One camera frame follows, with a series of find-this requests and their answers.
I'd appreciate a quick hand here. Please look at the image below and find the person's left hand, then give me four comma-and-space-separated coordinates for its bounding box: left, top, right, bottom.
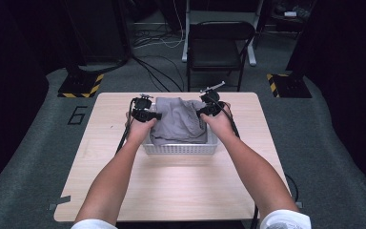
125, 111, 158, 146

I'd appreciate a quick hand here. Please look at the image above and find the bundle of floor cables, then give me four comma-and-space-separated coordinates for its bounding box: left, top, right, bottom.
131, 0, 186, 50

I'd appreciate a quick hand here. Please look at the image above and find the black floor cable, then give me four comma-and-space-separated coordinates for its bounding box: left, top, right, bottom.
129, 54, 186, 94

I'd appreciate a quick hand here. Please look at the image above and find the white plastic basket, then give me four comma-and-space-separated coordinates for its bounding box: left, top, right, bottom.
141, 101, 220, 156

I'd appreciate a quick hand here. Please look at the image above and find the person's left white sleeve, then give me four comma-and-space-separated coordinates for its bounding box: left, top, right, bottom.
70, 219, 119, 229

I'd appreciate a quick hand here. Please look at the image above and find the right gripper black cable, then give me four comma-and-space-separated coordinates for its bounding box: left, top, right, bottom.
208, 94, 300, 229

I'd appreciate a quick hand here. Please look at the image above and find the dark cabinet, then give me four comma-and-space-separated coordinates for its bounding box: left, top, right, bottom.
61, 0, 132, 65

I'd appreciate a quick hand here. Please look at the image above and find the grey cloth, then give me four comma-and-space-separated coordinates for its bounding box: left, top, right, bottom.
149, 96, 210, 147

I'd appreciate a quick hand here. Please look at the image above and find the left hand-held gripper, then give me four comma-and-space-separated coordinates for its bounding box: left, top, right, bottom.
131, 93, 163, 124

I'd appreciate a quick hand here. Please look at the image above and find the grey tape strip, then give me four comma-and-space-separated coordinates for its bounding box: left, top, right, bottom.
47, 195, 72, 211

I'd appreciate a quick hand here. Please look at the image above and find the person's right hand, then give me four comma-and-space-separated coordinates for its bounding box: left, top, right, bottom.
199, 102, 236, 141

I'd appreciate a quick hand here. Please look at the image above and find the person's white sleeve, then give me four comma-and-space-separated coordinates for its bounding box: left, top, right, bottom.
70, 219, 119, 229
259, 209, 313, 229

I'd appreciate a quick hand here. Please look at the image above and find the person's right white sleeve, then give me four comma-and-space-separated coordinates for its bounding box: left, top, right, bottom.
259, 209, 313, 229

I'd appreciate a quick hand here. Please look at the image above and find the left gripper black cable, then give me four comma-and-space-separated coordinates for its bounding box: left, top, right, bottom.
115, 97, 138, 156

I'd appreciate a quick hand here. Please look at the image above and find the black stand base striped edge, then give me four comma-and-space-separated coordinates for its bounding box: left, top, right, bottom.
265, 73, 314, 99
57, 65, 105, 99

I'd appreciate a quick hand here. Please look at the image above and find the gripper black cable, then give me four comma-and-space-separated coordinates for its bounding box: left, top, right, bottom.
208, 94, 300, 229
115, 97, 138, 156

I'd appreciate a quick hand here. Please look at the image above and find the black folding chair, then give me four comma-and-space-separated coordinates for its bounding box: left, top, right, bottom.
181, 0, 265, 68
186, 20, 257, 93

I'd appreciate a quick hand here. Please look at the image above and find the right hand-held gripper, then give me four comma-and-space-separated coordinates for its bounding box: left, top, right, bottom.
195, 80, 233, 119

